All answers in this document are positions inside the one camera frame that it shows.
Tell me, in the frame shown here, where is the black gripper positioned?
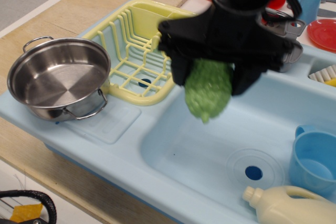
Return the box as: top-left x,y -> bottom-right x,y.
159,7 -> 294,96

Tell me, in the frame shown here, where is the green bumpy toy squash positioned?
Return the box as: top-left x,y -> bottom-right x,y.
184,59 -> 233,124

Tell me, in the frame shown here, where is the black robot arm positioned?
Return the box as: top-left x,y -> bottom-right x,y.
158,0 -> 302,95

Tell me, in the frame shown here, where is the stainless steel pot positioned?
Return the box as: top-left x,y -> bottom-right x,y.
7,36 -> 111,121

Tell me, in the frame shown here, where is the yellow plastic dish rack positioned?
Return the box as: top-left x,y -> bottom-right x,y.
80,0 -> 195,106

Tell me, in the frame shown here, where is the grey toy faucet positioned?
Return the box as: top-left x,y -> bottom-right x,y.
259,8 -> 307,72

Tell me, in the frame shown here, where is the red tilted cup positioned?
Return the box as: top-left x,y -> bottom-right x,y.
267,0 -> 286,9

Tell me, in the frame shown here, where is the light blue toy sink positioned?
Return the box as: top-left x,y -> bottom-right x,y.
0,0 -> 336,224

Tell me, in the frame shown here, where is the white yellow sponge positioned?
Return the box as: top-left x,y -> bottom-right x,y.
308,65 -> 336,87

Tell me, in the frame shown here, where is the red plastic plate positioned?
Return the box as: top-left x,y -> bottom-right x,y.
307,19 -> 335,52

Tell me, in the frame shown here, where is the blue upside-down cup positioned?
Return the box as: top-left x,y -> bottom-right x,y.
298,0 -> 321,25

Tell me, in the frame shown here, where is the grey toy knife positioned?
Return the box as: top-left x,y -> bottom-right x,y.
317,8 -> 336,18

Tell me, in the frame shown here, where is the blue plastic cup in sink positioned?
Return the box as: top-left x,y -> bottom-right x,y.
289,125 -> 335,198

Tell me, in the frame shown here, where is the cream detergent bottle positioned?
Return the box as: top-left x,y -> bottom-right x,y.
243,186 -> 335,223

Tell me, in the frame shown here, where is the yellow tape piece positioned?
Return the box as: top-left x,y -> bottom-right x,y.
10,203 -> 43,223

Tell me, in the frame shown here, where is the black cable loop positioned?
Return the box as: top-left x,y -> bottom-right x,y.
0,189 -> 57,224

